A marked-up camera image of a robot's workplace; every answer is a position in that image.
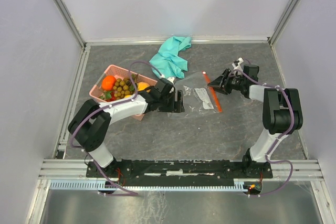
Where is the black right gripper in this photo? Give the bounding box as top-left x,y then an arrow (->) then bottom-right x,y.
206,68 -> 244,95

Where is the clear zip top bag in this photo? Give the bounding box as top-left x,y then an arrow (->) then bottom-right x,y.
167,72 -> 219,120

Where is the yellow orange peach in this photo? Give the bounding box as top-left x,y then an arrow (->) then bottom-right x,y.
137,82 -> 151,92

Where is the orange tangerine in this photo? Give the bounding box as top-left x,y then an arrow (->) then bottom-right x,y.
101,76 -> 116,91

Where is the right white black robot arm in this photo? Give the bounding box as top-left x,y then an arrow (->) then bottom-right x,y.
208,64 -> 303,177

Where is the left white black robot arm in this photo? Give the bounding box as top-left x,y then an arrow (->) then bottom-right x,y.
68,78 -> 185,177

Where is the teal cloth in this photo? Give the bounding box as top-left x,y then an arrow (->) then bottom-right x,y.
149,36 -> 192,79

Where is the longan bunch with leaves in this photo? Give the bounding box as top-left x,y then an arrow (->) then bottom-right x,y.
112,74 -> 139,100

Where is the pink plastic basket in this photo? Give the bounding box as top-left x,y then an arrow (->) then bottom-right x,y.
89,65 -> 157,121

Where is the red strawberry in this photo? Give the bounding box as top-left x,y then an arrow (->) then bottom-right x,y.
99,91 -> 116,102

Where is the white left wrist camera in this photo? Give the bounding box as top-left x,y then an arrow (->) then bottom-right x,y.
160,74 -> 176,84

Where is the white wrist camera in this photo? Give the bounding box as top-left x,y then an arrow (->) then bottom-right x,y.
232,57 -> 244,70
160,74 -> 176,84

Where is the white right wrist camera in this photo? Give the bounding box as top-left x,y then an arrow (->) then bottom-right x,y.
232,57 -> 244,70

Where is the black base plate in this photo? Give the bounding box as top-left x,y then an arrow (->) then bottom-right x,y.
86,159 -> 273,187

